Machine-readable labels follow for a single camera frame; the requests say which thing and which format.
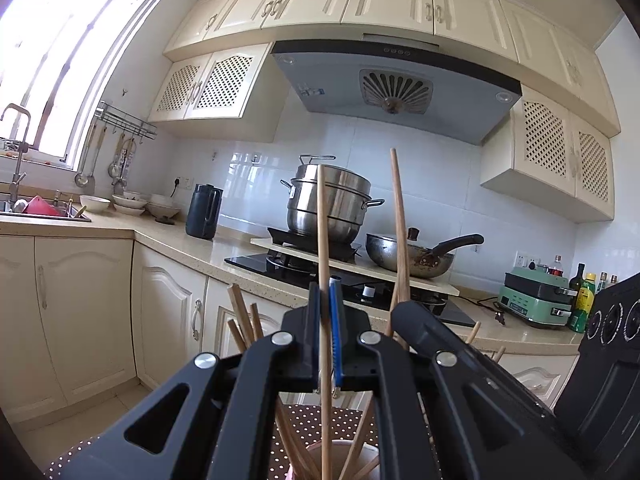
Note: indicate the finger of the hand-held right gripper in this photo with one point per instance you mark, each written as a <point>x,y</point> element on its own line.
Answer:
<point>435,332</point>

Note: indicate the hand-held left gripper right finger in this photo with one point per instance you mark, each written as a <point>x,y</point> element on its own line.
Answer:
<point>336,340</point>

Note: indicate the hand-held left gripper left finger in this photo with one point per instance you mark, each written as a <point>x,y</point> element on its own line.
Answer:
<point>316,340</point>

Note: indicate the group of wooden chopsticks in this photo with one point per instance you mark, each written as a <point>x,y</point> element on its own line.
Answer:
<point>237,310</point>

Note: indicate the pink cup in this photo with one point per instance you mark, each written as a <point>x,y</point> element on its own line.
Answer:
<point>342,455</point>

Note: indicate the tan bamboo chopstick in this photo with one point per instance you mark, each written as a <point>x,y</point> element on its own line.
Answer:
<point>322,210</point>
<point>400,210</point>

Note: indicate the black gas hob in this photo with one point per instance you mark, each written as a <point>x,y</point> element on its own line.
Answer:
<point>280,265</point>

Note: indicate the green electric grill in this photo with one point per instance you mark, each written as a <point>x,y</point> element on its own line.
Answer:
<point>530,300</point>

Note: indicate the small dark sauce bottle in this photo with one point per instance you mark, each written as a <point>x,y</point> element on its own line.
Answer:
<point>602,281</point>

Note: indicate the dark glass bottle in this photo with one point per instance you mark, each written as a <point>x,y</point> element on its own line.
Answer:
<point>579,280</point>

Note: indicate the steel steamer pot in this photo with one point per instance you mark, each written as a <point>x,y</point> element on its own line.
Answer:
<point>345,200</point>

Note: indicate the dark blue kettle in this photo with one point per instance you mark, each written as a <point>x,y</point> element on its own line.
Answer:
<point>202,212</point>

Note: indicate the beige kitchen countertop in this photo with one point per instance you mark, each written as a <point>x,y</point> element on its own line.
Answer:
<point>165,240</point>

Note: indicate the stack of white bowls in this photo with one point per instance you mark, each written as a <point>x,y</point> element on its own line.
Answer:
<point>130,202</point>
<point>164,205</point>

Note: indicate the cream kitchen base cabinets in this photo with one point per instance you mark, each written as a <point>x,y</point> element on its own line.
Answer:
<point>75,310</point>

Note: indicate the grey range hood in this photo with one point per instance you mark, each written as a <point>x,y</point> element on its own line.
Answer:
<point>350,85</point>

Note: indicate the single white bowl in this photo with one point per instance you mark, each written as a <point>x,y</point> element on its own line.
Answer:
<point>95,203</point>

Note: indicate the steel ladle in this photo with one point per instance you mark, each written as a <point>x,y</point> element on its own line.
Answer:
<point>84,177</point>

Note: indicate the red plastic basin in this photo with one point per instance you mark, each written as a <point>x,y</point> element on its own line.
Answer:
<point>40,206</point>

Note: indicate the steel kitchen sink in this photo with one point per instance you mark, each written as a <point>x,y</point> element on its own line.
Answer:
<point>10,207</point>

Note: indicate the steel sink faucet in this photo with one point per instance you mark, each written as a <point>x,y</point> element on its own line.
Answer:
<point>20,160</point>

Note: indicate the kitchen window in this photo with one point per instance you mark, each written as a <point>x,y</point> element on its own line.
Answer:
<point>50,60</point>

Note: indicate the metal wall rack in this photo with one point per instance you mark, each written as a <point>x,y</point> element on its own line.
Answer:
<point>127,122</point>

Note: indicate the cream wall cabinets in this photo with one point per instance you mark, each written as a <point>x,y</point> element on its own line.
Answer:
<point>390,0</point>

